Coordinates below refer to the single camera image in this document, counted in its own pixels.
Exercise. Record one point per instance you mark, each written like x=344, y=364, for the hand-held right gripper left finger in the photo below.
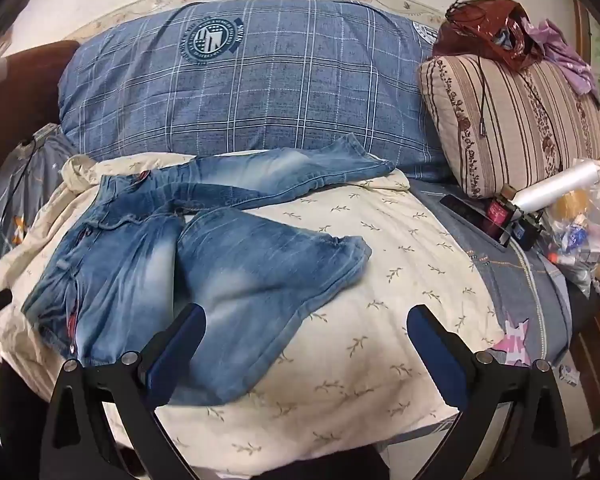
x=180, y=345

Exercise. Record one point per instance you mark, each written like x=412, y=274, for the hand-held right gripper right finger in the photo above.
x=435, y=355

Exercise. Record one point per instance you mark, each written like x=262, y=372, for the faded blue denim pants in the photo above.
x=240, y=270

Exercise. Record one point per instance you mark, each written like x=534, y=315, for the cream leaf print blanket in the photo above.
x=380, y=270

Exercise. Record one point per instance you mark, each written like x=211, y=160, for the small white blue box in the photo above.
x=569, y=375

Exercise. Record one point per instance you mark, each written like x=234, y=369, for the black phone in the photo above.
x=465, y=212

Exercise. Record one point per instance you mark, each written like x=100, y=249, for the red and black device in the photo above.
x=500, y=212

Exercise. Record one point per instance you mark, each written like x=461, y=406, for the wooden cabinet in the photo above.
x=595, y=385

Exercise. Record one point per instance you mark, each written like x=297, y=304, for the clear plastic bag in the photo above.
x=580, y=240

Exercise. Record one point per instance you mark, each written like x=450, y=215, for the clear plastic film roll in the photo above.
x=555, y=187

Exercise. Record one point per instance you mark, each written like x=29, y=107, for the brown padded furniture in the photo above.
x=25, y=85

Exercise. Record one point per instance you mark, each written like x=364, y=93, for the beige striped floral pillow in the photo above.
x=520, y=130

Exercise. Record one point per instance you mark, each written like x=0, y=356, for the blue plaid pillow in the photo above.
x=280, y=90

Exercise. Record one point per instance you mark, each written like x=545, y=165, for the brown plastic bag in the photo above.
x=480, y=30

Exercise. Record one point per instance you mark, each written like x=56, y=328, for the purple cloth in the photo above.
x=570, y=55

